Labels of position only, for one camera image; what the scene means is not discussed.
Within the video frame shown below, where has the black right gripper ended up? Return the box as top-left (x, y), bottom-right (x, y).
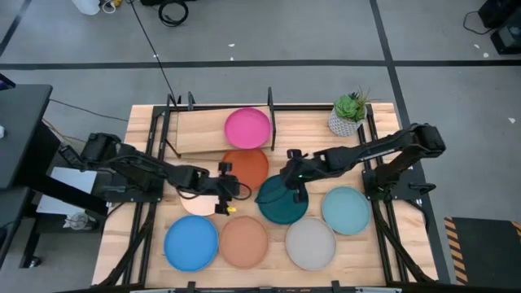
top-left (279, 148), bottom-right (323, 204)

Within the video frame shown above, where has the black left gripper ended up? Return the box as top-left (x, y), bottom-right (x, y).
top-left (198, 161), bottom-right (243, 216)

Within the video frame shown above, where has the rust orange plate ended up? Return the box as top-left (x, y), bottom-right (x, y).
top-left (221, 148), bottom-right (270, 192)

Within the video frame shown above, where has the dark teal plate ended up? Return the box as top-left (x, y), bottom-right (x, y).
top-left (256, 173), bottom-right (309, 225)

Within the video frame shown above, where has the peach plate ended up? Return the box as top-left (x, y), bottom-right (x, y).
top-left (180, 194), bottom-right (221, 217)

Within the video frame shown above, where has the terracotta plate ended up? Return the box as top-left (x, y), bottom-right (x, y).
top-left (218, 215), bottom-right (269, 269)

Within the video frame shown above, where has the light teal plate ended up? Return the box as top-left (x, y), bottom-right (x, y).
top-left (321, 186), bottom-right (372, 236)

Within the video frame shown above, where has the blue plate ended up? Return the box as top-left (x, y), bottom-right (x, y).
top-left (163, 215), bottom-right (220, 273)

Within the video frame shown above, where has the grey plate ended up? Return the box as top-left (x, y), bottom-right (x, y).
top-left (285, 216), bottom-right (338, 272)

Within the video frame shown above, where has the wooden shelf board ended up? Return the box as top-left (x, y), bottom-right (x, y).
top-left (174, 106), bottom-right (274, 155)

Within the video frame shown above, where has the pink plate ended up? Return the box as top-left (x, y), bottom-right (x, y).
top-left (224, 107), bottom-right (273, 151)

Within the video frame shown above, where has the succulent in white patterned pot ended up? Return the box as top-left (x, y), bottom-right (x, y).
top-left (327, 87), bottom-right (374, 138)

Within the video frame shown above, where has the white sheet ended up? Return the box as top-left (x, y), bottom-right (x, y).
top-left (35, 165), bottom-right (107, 216)

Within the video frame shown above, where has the black mat with hazard stripes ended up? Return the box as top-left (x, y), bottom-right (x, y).
top-left (443, 216), bottom-right (521, 286)

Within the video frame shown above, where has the black desk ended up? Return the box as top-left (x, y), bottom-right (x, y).
top-left (0, 83), bottom-right (109, 269)

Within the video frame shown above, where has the white container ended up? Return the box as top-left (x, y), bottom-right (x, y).
top-left (71, 0), bottom-right (102, 16)

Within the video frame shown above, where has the black equipment box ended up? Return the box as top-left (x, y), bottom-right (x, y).
top-left (489, 22), bottom-right (521, 56)
top-left (476, 0), bottom-right (521, 29)

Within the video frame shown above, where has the black metal shelf frame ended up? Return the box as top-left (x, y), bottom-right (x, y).
top-left (160, 86), bottom-right (278, 160)

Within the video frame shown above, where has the black aluminium rig frame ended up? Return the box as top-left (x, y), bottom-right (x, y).
top-left (95, 103), bottom-right (443, 293)

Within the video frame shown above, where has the long black floor cable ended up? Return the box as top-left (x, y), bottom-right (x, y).
top-left (129, 0), bottom-right (178, 105)

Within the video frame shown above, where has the thin black floor cable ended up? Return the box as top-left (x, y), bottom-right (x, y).
top-left (48, 98), bottom-right (130, 123)

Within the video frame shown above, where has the coiled black cable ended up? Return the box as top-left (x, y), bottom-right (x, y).
top-left (157, 0), bottom-right (190, 28)

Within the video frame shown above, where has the black cable loop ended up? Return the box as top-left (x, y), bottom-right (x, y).
top-left (462, 10), bottom-right (493, 36)

